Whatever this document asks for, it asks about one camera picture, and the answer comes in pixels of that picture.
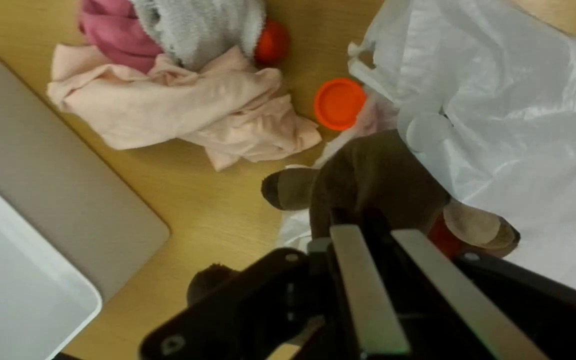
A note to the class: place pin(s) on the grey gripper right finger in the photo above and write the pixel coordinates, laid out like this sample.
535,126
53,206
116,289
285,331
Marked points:
458,293

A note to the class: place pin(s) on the beige crumpled cloth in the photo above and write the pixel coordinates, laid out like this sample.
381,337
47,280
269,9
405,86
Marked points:
189,111

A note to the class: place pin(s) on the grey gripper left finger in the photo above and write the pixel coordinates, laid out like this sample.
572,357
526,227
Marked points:
367,293

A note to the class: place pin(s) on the white plastic bin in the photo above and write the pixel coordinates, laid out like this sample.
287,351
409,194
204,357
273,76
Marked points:
29,267

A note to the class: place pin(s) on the brown moose plush toy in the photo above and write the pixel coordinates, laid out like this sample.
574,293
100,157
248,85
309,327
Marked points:
374,180

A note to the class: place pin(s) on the white plastic bag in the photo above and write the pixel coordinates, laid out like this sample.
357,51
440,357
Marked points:
508,126

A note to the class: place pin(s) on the small orange ball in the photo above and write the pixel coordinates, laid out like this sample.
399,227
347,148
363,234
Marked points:
270,45

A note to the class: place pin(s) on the white terry towel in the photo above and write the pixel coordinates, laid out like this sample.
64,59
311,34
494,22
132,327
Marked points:
199,26

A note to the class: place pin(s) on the pink cloth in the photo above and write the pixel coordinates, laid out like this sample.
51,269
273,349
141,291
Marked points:
119,30

